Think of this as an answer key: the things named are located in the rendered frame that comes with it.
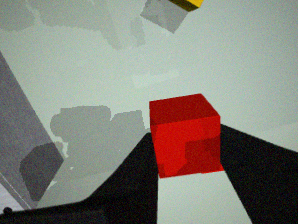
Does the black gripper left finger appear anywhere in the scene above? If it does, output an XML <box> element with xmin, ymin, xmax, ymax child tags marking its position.
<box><xmin>0</xmin><ymin>132</ymin><xmax>159</xmax><ymax>224</ymax></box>

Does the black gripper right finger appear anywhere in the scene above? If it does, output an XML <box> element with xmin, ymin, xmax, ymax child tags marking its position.
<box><xmin>220</xmin><ymin>124</ymin><xmax>298</xmax><ymax>224</ymax></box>

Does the yellow cube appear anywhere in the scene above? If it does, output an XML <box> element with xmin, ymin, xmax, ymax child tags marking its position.
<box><xmin>168</xmin><ymin>0</ymin><xmax>203</xmax><ymax>12</ymax></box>

